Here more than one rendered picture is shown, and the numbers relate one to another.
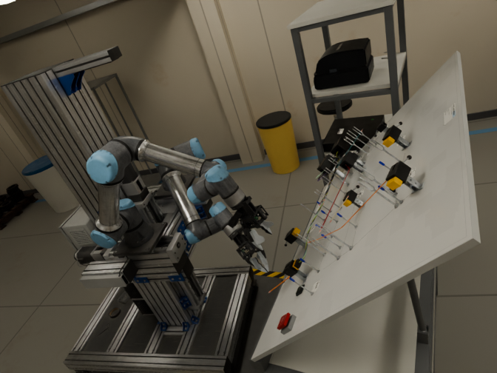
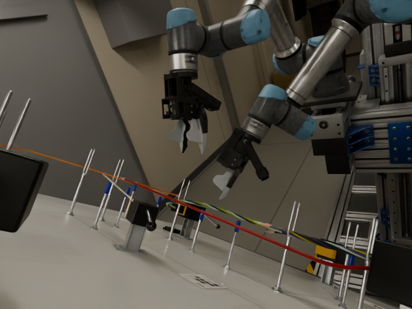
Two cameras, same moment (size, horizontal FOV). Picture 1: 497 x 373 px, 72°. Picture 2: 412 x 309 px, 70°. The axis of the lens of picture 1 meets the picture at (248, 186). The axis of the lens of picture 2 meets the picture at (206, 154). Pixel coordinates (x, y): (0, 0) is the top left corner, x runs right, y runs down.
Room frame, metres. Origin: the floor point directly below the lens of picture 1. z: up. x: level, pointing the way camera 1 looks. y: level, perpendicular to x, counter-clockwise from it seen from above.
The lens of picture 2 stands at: (1.28, -0.70, 1.52)
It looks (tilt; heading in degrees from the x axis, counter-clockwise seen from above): 21 degrees down; 106
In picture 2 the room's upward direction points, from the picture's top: 17 degrees counter-clockwise
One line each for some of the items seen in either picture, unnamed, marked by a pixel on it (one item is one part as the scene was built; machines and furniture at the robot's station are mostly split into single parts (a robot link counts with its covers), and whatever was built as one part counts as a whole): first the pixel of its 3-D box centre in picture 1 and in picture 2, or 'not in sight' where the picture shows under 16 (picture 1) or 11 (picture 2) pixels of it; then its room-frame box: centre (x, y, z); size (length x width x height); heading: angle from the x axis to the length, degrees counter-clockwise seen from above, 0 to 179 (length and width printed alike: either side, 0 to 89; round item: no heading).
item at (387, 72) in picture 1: (367, 151); not in sight; (1.97, -0.83, 0.93); 0.61 x 0.50 x 1.85; 145
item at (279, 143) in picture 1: (279, 143); not in sight; (3.79, -0.53, 0.33); 0.42 x 0.42 x 0.67
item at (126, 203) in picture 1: (124, 213); (323, 53); (1.52, 0.63, 1.33); 0.13 x 0.12 x 0.14; 153
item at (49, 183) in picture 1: (58, 183); not in sight; (4.99, 2.69, 0.38); 0.63 x 0.61 x 0.75; 158
